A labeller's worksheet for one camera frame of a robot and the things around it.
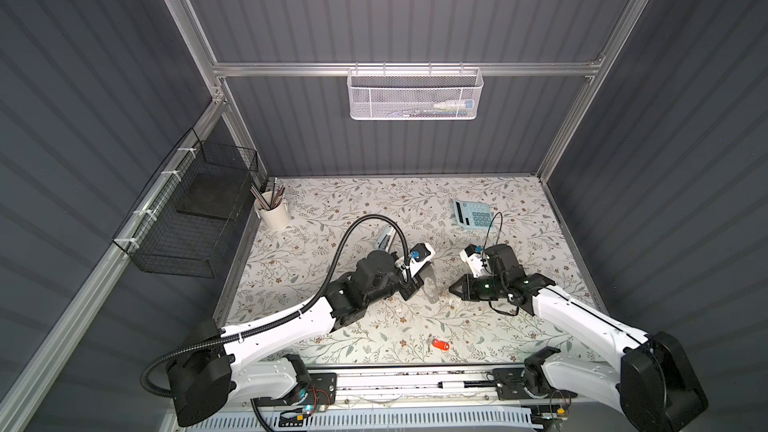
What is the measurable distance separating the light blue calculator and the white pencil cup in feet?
2.00

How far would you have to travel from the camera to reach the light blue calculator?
3.48ft

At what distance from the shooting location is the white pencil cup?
1.01 metres
